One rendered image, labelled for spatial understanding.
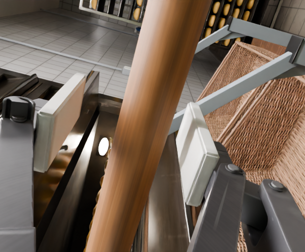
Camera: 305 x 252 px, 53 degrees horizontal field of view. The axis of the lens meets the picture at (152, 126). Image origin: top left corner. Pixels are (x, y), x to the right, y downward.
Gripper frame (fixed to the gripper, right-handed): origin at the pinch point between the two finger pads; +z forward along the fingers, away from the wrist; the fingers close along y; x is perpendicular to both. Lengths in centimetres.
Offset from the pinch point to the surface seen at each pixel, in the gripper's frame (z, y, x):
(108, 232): -1.4, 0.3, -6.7
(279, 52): 125, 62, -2
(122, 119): -0.7, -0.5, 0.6
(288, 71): 36.9, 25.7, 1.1
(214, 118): 140, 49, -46
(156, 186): 75, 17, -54
